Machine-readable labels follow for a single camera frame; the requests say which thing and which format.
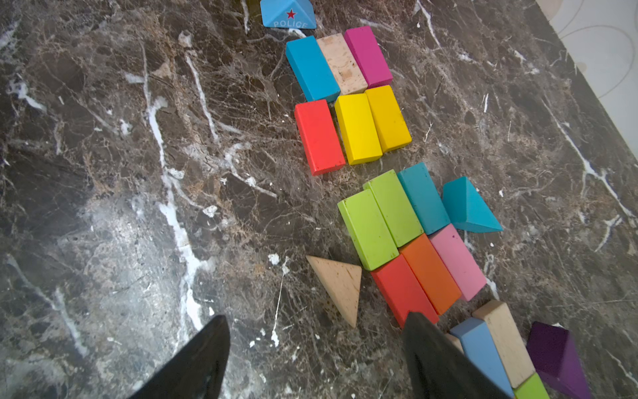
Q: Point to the green rectangular block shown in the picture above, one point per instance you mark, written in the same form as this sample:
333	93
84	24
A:
532	388

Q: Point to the teal rectangular block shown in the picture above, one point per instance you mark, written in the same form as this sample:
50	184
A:
311	69
424	198

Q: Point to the yellow rectangular block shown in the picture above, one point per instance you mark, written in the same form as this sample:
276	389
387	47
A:
390	125
357	128

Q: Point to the pink rectangular block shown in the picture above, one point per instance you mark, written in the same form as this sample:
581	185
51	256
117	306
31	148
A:
459	261

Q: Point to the light blue triangular block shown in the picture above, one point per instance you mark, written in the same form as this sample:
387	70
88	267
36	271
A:
298	14

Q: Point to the natural wood triangular block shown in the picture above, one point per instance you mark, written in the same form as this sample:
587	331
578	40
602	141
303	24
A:
342	282

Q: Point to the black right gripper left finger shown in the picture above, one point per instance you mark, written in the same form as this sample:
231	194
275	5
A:
197	370

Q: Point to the lime green block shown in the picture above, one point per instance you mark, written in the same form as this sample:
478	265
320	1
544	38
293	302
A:
368	230
395	207

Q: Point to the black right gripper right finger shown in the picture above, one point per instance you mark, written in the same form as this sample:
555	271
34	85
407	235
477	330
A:
437	368

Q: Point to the light blue rectangular block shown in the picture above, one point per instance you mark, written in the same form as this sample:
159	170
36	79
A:
479	348

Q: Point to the natural wood rectangular block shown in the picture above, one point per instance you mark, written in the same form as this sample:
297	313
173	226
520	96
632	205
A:
508	341

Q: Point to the orange-red rectangular block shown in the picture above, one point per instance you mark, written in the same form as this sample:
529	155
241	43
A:
431	273

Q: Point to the magenta rectangular block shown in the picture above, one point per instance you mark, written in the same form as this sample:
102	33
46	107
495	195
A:
366	51

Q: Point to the red rectangular block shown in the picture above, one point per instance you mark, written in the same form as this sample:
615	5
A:
319	137
402	291

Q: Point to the teal triangular block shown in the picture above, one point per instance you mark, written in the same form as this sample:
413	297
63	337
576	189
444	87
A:
467	209

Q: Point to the purple triangular block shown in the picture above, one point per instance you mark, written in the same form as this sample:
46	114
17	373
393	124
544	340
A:
554	355

